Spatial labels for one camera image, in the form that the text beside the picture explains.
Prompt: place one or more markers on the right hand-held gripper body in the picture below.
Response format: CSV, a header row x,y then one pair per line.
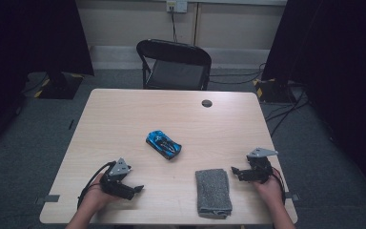
x,y
259,170

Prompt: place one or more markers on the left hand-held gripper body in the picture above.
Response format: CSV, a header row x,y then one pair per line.
x,y
119,184

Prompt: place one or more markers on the grey towel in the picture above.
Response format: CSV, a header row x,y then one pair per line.
x,y
213,194

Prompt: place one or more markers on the blue toy car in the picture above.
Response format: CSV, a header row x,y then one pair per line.
x,y
163,144

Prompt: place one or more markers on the person's right hand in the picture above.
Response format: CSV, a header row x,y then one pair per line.
x,y
268,191

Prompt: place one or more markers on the person's left hand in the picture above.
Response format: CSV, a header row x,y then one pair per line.
x,y
95,198

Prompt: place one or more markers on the grey tape strip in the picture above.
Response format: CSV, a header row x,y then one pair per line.
x,y
49,198
294,197

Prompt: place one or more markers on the black floor tape strip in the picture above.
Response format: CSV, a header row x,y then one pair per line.
x,y
71,124

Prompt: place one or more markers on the black yellow-striped stand base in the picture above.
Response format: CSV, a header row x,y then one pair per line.
x,y
273,92
60,89

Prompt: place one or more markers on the black folding chair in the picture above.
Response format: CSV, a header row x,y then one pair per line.
x,y
174,74

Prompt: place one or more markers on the black curtain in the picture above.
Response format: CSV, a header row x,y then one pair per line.
x,y
346,63
28,31

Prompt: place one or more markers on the white wall socket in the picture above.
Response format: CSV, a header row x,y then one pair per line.
x,y
181,5

